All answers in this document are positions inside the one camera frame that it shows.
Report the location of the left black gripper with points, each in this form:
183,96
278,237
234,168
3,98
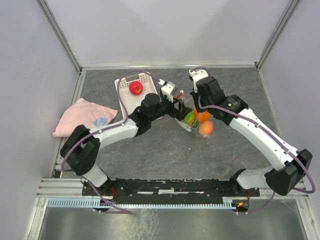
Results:
180,113

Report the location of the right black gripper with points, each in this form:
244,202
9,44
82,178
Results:
195,93

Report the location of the green watermelon toy ball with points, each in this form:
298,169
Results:
189,118

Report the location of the orange toy fruit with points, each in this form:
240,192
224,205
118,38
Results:
202,117

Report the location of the clear orange zip top bag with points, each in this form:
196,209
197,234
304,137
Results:
194,128

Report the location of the peach toy fruit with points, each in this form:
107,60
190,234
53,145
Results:
206,128

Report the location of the white perforated plastic basket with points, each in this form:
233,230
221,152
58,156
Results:
129,101

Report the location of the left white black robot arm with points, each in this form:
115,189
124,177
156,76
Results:
82,147

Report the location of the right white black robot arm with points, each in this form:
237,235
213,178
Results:
288,165

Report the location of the pink red toy fruit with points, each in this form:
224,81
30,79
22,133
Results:
136,88

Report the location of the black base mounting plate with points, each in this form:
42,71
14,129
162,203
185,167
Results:
174,191

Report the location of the pink folded cloth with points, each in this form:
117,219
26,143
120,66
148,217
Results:
86,113

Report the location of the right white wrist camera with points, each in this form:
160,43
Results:
198,73

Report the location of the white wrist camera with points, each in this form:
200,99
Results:
198,73
167,89

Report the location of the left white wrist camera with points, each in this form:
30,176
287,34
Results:
167,89

